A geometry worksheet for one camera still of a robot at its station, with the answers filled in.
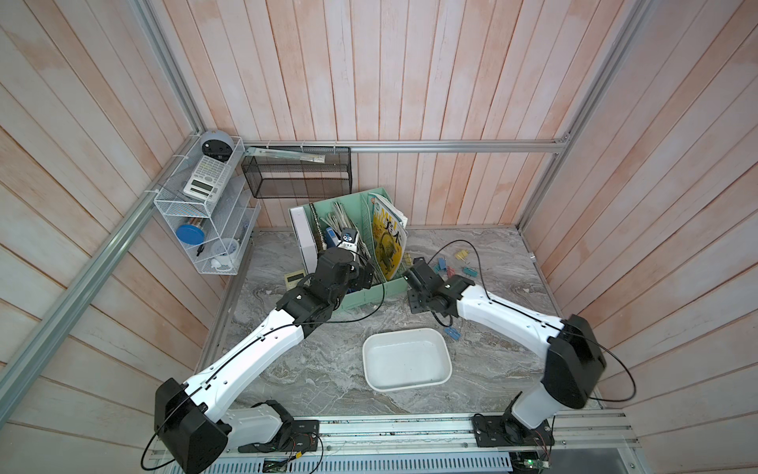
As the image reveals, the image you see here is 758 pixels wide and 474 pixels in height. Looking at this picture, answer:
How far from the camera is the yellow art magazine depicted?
0.90m

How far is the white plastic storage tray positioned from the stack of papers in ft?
1.16

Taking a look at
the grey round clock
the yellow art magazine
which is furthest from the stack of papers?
the grey round clock

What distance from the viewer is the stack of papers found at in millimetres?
907

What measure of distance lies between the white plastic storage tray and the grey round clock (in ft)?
2.24

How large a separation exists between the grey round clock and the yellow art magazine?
0.45 metres

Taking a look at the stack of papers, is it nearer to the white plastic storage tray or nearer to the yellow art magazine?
the yellow art magazine

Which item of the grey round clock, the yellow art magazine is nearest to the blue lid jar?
the grey round clock

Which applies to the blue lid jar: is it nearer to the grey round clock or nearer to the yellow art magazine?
the grey round clock

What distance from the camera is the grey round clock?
0.81 metres

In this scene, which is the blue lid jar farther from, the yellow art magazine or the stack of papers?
A: the yellow art magazine

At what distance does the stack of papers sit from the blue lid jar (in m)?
0.35

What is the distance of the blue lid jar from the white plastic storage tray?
55 centimetres

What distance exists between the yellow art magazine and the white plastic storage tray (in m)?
0.21

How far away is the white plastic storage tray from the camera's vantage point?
83cm
